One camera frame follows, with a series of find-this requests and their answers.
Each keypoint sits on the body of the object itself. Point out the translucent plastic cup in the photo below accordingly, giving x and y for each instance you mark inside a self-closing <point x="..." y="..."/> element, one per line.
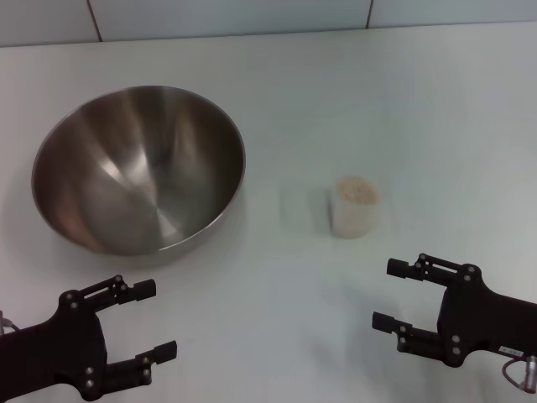
<point x="352" y="220"/>

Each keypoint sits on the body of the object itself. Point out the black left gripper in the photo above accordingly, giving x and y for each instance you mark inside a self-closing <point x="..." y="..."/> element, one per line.
<point x="63" y="344"/>

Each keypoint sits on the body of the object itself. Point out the stainless steel mixing bowl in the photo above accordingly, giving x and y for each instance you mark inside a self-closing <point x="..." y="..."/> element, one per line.
<point x="138" y="176"/>

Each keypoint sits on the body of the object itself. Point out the white rice grains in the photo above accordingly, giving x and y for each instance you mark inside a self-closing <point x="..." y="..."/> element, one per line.
<point x="356" y="191"/>

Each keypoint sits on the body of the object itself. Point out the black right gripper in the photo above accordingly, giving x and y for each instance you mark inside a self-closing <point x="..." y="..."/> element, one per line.
<point x="482" y="319"/>

